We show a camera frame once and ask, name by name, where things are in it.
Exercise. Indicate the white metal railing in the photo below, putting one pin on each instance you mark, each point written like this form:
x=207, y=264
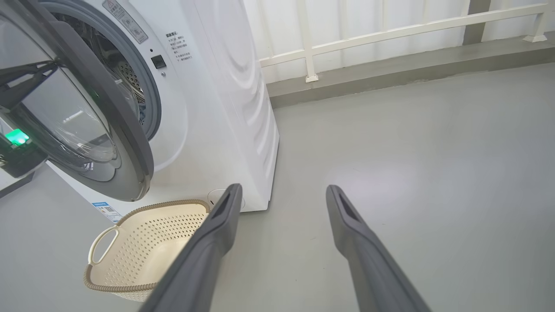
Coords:
x=390, y=32

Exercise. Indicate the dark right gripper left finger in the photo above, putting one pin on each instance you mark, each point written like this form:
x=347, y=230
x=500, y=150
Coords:
x=204, y=260

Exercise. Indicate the white front-load washing machine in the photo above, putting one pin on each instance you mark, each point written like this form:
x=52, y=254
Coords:
x=217, y=108

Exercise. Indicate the black door latch socket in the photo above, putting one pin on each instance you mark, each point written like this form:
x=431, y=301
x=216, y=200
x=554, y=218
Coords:
x=158, y=61

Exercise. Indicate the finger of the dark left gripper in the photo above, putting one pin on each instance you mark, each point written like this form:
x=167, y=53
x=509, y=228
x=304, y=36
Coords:
x=26, y=71
x=21, y=93

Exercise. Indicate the steel washer drum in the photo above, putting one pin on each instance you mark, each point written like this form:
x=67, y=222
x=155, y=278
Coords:
x=128, y=78

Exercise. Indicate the small printed text label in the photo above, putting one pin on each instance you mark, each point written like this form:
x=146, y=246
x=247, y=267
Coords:
x=177, y=45

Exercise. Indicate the cream perforated laundry basket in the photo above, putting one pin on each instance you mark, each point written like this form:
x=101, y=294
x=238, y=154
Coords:
x=143, y=251

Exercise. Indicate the grey warning sticker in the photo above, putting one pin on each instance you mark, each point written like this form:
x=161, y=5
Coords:
x=125, y=19

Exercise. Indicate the round drain filter cover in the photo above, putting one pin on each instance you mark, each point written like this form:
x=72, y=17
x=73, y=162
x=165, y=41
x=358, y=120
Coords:
x=213, y=197

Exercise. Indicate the black-rimmed glass washer door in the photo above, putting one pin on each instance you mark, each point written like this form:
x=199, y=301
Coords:
x=125, y=130

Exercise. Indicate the blue energy label sticker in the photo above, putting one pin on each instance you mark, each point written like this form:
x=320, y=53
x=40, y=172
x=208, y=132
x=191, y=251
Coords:
x=106, y=211

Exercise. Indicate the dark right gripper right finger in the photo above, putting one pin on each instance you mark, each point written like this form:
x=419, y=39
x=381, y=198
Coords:
x=368, y=268

